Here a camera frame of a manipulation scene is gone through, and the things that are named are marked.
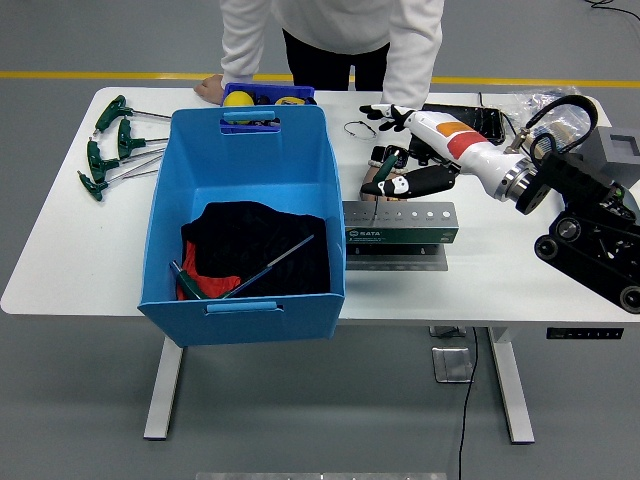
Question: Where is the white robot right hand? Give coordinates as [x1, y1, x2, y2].
[358, 102, 530, 199]

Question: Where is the person's right hand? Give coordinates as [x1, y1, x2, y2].
[193, 73, 225, 105]

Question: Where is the person's left hand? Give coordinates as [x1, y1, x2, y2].
[360, 164, 404, 203]

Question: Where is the small green T-handle hex wrench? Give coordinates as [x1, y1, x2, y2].
[371, 152, 402, 221]

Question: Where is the green grey wrench holder rack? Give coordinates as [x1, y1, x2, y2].
[342, 200, 460, 273]

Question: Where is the large green T-handle hex wrench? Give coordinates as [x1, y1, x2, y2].
[168, 233, 316, 301]

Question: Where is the large blue plastic storage box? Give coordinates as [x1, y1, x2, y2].
[137, 104, 347, 347]

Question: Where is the black rectangular tray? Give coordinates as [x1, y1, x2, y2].
[408, 103, 504, 167]

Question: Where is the yellow ball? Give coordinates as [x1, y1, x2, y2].
[223, 90, 256, 125]

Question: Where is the black wrist watch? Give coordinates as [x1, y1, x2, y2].
[371, 144, 409, 169]

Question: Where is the clear plastic bag of parts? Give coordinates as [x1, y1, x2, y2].
[509, 85, 599, 151]

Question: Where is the small dark blue bin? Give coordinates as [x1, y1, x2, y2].
[220, 82, 317, 135]

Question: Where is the taped resistor strip bundle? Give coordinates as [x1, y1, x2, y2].
[547, 122, 582, 150]

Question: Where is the black cloth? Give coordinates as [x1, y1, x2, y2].
[179, 200, 331, 299]

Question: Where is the person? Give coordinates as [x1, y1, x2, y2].
[193, 0, 446, 203]

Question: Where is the grey foam block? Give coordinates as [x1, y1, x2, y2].
[582, 124, 640, 184]

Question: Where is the orange cloth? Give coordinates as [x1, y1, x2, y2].
[175, 241, 242, 301]

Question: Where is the square metal floor plate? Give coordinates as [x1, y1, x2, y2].
[431, 346, 475, 384]

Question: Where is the black table control panel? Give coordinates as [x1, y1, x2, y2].
[545, 327, 625, 341]

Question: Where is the white table leg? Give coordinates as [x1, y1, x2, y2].
[487, 327, 536, 445]
[143, 335, 185, 441]

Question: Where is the black adapter cord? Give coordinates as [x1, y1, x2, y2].
[478, 91, 521, 137]

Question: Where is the thin wire ring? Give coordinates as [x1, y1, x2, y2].
[342, 120, 379, 142]

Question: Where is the black looped floor cable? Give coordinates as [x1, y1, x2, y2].
[583, 0, 640, 24]

